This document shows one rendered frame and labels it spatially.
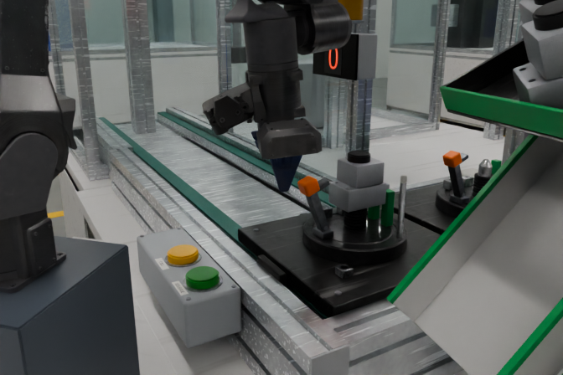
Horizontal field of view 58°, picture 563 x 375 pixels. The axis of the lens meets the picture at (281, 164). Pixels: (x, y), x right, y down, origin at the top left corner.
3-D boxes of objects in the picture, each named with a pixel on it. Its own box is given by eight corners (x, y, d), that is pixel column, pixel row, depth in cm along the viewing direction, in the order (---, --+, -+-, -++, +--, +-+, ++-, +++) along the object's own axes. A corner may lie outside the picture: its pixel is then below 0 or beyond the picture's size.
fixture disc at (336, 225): (343, 274, 60) (343, 259, 59) (284, 233, 72) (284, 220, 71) (429, 249, 67) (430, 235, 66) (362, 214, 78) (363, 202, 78)
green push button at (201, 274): (193, 300, 58) (192, 285, 58) (181, 285, 61) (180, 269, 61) (224, 291, 60) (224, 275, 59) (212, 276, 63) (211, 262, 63)
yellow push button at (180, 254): (173, 274, 64) (173, 259, 63) (163, 261, 67) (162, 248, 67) (203, 267, 66) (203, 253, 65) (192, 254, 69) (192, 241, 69)
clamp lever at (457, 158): (460, 200, 77) (451, 158, 74) (450, 197, 79) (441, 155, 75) (476, 188, 78) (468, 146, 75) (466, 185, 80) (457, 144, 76)
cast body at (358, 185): (348, 213, 64) (349, 160, 62) (327, 202, 68) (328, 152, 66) (397, 202, 68) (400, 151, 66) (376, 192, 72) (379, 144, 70)
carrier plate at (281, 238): (333, 323, 54) (333, 305, 53) (237, 240, 74) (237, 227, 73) (484, 269, 66) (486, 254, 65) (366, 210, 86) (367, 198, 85)
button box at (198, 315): (187, 350, 58) (184, 302, 56) (138, 272, 75) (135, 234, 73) (243, 331, 61) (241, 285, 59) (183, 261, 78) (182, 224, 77)
